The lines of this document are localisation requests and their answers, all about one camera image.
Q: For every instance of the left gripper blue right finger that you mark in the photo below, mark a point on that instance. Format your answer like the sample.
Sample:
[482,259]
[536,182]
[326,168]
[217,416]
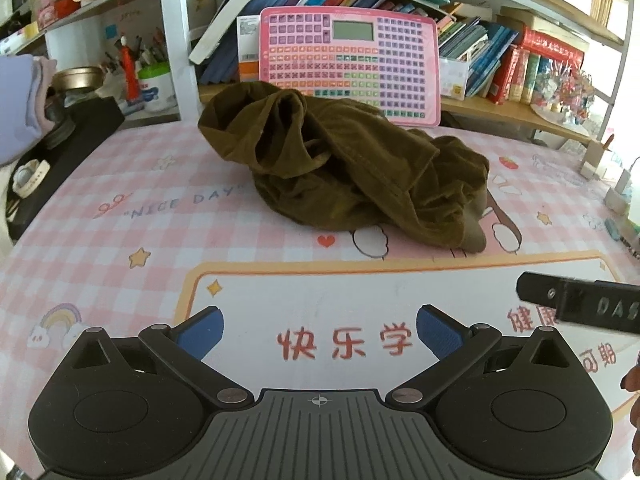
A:
[439,332]

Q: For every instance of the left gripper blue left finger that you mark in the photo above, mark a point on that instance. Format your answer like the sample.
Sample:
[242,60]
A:
[200,333]

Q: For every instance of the brown velvet garment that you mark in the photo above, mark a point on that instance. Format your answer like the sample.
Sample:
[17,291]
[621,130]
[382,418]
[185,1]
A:
[341,165]

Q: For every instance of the person's right hand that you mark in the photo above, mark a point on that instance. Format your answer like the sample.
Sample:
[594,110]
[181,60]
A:
[631,383]

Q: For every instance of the pink checkered cartoon table mat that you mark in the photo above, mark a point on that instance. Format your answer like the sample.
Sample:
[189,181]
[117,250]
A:
[154,226]

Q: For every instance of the white tub green lid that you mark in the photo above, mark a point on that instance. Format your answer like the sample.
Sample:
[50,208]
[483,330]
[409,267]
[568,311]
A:
[157,88]

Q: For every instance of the red dictionary book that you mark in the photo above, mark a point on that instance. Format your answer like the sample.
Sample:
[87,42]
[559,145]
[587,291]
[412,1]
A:
[521,37]

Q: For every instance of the pink learning tablet toy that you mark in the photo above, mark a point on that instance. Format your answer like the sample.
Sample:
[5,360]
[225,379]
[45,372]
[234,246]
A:
[385,59]

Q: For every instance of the brass bowl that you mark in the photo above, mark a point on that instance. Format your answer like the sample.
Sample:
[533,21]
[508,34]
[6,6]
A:
[78,78]

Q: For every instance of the lavender folded cloth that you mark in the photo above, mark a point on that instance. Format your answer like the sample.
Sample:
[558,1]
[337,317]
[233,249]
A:
[25,81]

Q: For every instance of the orange white box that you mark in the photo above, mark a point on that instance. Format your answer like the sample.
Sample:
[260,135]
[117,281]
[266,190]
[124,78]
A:
[247,39]

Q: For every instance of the white thick book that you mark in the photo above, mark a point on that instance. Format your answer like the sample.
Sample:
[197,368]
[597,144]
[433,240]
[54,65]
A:
[216,29]

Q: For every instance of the white shelf post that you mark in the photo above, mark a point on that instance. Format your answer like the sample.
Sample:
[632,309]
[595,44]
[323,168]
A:
[176,25]

